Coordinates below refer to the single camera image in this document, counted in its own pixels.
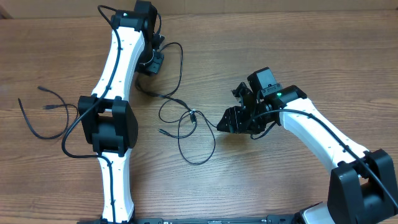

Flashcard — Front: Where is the black USB cable thin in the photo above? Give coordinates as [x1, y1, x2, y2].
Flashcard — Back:
[158, 98, 216, 166]

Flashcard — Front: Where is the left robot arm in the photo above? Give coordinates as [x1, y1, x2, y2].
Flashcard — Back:
[78, 1, 164, 223]

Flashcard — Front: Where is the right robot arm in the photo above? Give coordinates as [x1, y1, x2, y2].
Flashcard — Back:
[216, 67, 397, 224]

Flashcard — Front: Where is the cardboard wall panel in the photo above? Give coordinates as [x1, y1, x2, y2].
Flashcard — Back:
[1, 0, 397, 19]

